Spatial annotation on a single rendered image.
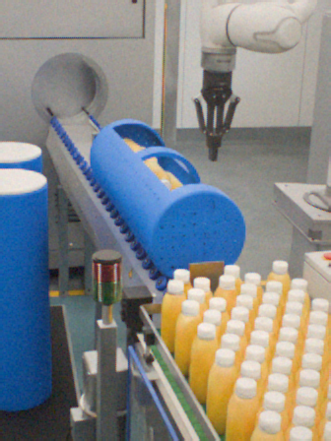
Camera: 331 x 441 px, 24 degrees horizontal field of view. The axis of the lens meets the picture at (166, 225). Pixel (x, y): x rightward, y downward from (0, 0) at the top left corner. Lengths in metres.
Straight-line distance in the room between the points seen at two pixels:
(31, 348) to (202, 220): 1.09
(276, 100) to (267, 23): 5.82
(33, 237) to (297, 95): 5.17
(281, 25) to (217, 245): 0.69
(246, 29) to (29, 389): 1.75
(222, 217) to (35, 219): 0.86
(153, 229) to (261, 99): 5.52
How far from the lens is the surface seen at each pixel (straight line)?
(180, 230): 2.19
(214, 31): 1.98
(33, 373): 3.10
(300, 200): 2.65
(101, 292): 1.67
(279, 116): 7.72
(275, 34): 1.86
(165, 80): 3.55
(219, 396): 1.69
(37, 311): 3.00
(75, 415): 2.14
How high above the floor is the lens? 1.91
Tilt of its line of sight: 21 degrees down
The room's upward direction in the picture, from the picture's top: 2 degrees clockwise
